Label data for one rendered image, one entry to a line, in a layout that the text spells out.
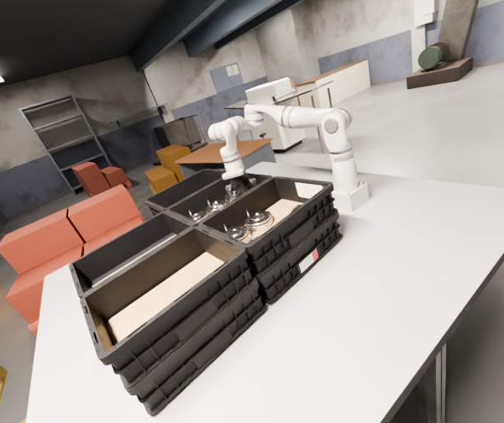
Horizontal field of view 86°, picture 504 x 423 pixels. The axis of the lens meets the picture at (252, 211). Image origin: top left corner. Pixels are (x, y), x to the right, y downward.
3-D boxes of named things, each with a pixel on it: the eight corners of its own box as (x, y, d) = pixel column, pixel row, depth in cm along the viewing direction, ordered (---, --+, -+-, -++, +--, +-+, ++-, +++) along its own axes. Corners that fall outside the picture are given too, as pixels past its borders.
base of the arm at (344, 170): (343, 182, 124) (337, 146, 117) (362, 184, 117) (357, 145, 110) (331, 191, 119) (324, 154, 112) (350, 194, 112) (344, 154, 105)
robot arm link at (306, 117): (294, 103, 120) (281, 109, 114) (354, 106, 104) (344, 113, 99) (295, 123, 125) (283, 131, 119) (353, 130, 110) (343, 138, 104)
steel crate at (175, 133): (190, 143, 885) (180, 117, 850) (206, 143, 788) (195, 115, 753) (162, 154, 845) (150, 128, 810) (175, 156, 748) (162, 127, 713)
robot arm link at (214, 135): (209, 145, 108) (226, 136, 119) (227, 141, 103) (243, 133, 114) (202, 127, 105) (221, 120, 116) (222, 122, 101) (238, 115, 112)
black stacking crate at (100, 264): (175, 232, 123) (164, 211, 119) (207, 252, 101) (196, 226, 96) (86, 288, 105) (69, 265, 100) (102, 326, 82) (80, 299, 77)
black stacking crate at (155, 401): (218, 274, 105) (207, 249, 100) (270, 308, 82) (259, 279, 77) (119, 350, 86) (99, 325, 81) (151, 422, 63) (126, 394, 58)
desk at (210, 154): (224, 184, 417) (209, 143, 390) (286, 189, 332) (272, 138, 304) (193, 204, 383) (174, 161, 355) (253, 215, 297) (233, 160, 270)
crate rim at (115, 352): (198, 230, 97) (196, 224, 95) (250, 255, 74) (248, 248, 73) (83, 304, 77) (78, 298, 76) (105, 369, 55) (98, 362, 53)
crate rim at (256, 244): (275, 180, 116) (274, 175, 115) (336, 188, 93) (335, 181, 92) (198, 230, 97) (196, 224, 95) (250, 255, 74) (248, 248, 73)
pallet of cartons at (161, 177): (186, 175, 534) (171, 143, 506) (209, 183, 445) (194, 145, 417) (148, 194, 502) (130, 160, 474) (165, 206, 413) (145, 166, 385)
